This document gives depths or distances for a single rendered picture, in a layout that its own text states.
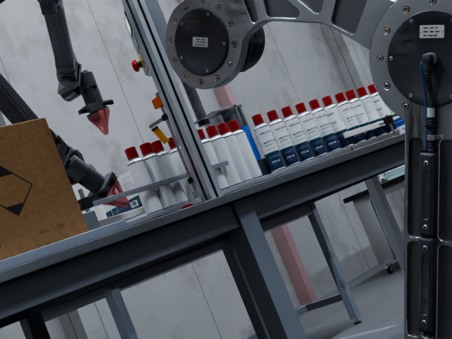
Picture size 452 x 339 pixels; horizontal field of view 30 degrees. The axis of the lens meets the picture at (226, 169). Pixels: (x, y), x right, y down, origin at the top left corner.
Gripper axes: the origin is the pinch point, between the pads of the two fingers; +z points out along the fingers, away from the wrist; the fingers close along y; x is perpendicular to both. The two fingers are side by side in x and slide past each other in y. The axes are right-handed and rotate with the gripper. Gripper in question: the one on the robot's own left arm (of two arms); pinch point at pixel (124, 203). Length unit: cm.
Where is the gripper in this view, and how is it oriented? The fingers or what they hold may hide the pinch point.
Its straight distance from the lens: 239.4
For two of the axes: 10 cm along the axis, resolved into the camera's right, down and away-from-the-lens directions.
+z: 7.4, 5.7, 3.6
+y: -6.0, 3.1, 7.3
